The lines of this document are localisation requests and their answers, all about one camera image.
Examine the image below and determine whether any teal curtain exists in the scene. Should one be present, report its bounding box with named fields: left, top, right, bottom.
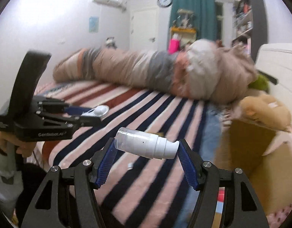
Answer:
left=169, top=0, right=218, bottom=41

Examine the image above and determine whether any brown cardboard box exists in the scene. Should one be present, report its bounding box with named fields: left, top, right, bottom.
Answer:
left=214, top=120, right=292, bottom=227

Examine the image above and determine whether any person's left hand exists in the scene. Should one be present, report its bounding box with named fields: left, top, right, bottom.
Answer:
left=0, top=131, right=37, bottom=158

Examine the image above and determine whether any green plush toy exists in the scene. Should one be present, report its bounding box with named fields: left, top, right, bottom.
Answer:
left=248, top=74, right=269, bottom=92

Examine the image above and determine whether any tan plush toy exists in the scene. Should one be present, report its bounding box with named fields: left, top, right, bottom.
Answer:
left=233, top=94, right=292, bottom=131

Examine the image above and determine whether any white pump bottle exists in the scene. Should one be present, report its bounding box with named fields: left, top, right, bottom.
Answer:
left=115, top=127, right=179, bottom=160

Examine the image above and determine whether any round wall clock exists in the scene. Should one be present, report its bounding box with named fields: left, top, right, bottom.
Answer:
left=157, top=0, right=173, bottom=8

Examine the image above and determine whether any glass display case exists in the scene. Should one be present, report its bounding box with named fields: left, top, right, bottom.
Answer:
left=176, top=9, right=194, bottom=29

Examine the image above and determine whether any striped plush blanket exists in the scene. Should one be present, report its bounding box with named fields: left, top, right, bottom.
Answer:
left=42, top=81, right=222, bottom=227

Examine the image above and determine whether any pink gift bag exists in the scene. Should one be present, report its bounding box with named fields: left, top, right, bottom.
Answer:
left=168, top=38, right=180, bottom=54

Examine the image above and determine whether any white door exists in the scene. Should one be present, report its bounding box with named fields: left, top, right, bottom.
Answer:
left=130, top=8, right=158, bottom=51

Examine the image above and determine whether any yellow white side shelf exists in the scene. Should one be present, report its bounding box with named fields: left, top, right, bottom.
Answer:
left=170, top=27, right=197, bottom=46

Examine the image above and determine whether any white round earphone case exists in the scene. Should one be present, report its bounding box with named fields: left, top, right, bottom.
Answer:
left=81, top=104, right=110, bottom=120

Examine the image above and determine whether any rolled pink grey duvet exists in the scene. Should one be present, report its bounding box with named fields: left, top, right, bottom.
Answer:
left=53, top=39, right=258, bottom=105

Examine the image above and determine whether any blue wall poster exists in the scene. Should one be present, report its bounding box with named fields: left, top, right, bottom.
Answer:
left=89, top=17, right=99, bottom=33

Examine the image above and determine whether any dark bookshelf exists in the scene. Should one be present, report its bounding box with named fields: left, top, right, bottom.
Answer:
left=231, top=0, right=268, bottom=61

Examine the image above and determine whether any white bed headboard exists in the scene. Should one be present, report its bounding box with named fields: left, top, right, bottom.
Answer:
left=256, top=43, right=292, bottom=115

